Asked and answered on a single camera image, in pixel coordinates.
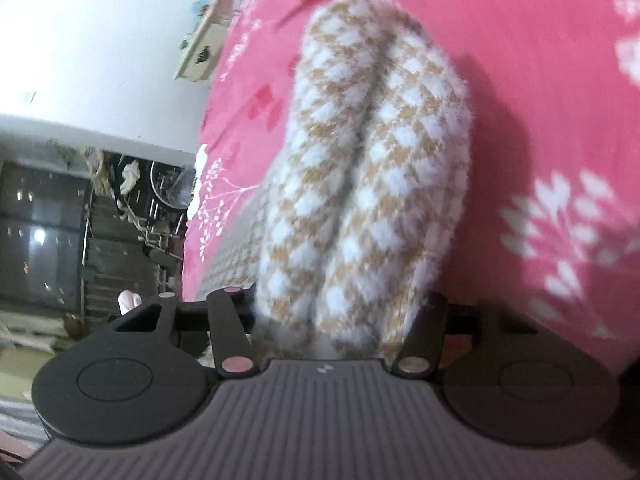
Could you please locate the white wall socket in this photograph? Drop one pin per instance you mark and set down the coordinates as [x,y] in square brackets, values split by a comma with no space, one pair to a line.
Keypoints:
[30,97]

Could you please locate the white hanging cloth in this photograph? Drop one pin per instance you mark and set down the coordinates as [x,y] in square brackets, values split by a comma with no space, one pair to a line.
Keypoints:
[131,175]

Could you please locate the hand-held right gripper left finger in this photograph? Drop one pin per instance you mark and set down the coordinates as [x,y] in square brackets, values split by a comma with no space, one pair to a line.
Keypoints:
[225,320]

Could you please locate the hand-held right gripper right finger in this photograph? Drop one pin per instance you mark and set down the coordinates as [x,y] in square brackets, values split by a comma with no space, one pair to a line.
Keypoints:
[432,320]

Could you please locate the grey striped floor mat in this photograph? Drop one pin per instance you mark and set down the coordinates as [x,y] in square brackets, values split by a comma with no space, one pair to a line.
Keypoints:
[17,420]

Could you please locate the cream nightstand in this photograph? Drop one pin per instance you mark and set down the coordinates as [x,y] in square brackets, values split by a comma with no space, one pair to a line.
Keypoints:
[200,55]

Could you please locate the dark glass cabinet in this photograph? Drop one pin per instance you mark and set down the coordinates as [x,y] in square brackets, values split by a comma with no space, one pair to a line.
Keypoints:
[40,230]

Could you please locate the blue paper sheet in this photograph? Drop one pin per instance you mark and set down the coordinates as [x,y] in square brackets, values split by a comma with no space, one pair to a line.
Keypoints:
[200,7]

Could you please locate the bicycle wheel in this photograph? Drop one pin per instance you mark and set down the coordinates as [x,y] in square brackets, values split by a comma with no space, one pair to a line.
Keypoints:
[157,185]

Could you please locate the beige white houndstooth coat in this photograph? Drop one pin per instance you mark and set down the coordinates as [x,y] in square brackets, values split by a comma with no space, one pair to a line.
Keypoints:
[360,160]

